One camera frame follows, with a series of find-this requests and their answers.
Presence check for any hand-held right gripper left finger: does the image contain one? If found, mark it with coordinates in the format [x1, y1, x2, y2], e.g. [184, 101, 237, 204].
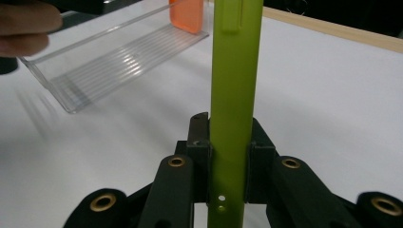
[175, 111, 212, 204]

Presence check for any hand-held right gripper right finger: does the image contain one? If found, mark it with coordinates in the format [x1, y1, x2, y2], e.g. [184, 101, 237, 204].
[244, 116, 279, 204]

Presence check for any green cartoon phone case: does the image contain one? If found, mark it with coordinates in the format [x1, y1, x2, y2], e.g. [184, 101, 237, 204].
[206, 0, 265, 228]

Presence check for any clear plastic tray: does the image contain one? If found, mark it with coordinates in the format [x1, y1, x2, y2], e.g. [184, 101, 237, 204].
[18, 0, 211, 115]

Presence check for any orange phone case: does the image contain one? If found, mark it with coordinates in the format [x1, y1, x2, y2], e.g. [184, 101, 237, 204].
[168, 0, 205, 35]

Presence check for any light wooden table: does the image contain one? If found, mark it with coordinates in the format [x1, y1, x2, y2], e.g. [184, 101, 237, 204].
[261, 6, 403, 55]

